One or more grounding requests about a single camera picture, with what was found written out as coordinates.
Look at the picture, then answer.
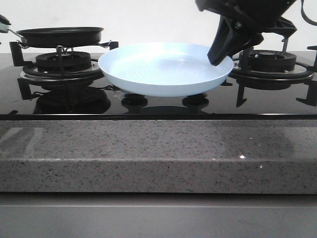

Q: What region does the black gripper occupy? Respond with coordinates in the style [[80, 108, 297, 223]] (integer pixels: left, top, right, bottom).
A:
[[195, 0, 297, 66]]

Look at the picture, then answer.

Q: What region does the light blue plate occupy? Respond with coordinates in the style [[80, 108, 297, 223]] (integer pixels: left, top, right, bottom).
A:
[[98, 43, 234, 97]]

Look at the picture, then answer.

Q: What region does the black frying pan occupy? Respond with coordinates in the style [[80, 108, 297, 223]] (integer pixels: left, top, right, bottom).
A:
[[0, 16, 104, 49]]

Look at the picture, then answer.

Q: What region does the grey cabinet front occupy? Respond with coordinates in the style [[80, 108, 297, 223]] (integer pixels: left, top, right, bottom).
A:
[[0, 193, 317, 238]]

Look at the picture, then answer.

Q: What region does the black glass cooktop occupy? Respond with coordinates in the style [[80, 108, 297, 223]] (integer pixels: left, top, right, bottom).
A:
[[0, 53, 317, 120]]

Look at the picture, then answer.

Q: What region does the black burner under pan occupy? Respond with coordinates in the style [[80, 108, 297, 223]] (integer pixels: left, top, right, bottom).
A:
[[10, 42, 111, 114]]

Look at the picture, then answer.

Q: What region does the black burner without pan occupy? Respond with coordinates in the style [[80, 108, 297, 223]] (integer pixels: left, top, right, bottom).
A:
[[229, 39, 317, 107]]

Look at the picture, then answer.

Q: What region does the black cable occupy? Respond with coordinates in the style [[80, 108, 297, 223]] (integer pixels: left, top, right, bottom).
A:
[[300, 0, 317, 26]]

